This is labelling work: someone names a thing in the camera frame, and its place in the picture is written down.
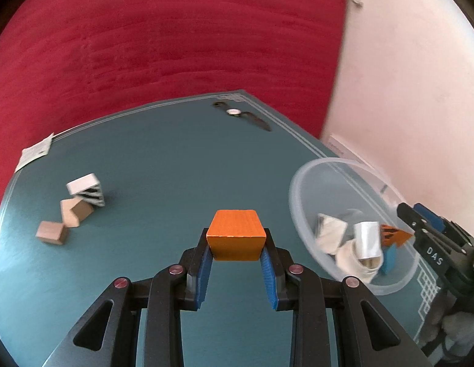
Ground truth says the clear plastic bowl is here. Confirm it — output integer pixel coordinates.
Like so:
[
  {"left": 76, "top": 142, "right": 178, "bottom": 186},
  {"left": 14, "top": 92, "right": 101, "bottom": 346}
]
[{"left": 289, "top": 157, "right": 420, "bottom": 296}]

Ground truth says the plain orange block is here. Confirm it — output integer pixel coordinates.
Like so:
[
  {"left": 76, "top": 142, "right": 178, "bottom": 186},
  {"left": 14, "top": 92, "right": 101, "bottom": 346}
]
[{"left": 206, "top": 209, "right": 267, "bottom": 261}]

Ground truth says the blue block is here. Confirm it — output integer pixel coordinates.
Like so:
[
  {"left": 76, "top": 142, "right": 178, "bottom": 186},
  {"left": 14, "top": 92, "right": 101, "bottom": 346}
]
[{"left": 380, "top": 245, "right": 398, "bottom": 275}]

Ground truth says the red quilted blanket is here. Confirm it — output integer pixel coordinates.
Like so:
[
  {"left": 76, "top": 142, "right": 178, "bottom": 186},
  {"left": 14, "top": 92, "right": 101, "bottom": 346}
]
[{"left": 0, "top": 0, "right": 352, "bottom": 207}]

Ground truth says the white round bowl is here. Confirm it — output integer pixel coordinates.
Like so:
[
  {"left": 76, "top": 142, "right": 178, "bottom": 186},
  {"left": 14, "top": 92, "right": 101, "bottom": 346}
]
[{"left": 335, "top": 239, "right": 385, "bottom": 284}]

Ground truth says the black strap wristwatch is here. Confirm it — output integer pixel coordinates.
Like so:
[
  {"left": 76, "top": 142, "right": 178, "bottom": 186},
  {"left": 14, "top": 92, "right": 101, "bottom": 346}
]
[{"left": 211, "top": 100, "right": 272, "bottom": 132}]

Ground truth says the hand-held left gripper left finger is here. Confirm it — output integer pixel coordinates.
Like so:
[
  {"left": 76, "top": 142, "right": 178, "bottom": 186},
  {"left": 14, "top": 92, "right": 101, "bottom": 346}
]
[{"left": 42, "top": 227, "right": 215, "bottom": 367}]

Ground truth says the plain white block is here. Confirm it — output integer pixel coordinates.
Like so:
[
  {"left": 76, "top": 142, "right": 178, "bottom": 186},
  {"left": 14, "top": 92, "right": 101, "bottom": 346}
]
[{"left": 354, "top": 221, "right": 383, "bottom": 261}]

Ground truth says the white zebra-striped wedge block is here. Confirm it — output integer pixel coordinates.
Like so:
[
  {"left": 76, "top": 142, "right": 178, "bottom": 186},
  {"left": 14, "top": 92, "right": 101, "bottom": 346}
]
[
  {"left": 66, "top": 173, "right": 106, "bottom": 208},
  {"left": 317, "top": 213, "right": 348, "bottom": 255}
]

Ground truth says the brown wooden block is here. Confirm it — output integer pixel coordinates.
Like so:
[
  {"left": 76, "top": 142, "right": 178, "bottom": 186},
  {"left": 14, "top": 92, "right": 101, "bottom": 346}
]
[{"left": 35, "top": 221, "right": 67, "bottom": 245}]

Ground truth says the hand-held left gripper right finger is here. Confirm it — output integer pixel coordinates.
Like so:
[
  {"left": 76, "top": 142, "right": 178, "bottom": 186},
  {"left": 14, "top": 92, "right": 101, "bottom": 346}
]
[{"left": 260, "top": 227, "right": 432, "bottom": 367}]

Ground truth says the white paper slip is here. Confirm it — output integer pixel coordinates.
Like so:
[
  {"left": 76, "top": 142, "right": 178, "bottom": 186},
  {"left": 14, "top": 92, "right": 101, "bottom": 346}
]
[{"left": 14, "top": 133, "right": 55, "bottom": 173}]

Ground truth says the orange black-striped block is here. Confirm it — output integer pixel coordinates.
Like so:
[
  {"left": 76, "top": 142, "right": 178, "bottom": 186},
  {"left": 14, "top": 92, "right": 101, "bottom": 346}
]
[{"left": 379, "top": 224, "right": 413, "bottom": 248}]

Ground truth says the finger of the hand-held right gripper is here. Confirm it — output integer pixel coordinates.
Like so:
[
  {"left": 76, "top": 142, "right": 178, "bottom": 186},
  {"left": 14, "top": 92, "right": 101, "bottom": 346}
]
[
  {"left": 397, "top": 202, "right": 426, "bottom": 238},
  {"left": 413, "top": 203, "right": 445, "bottom": 234}
]

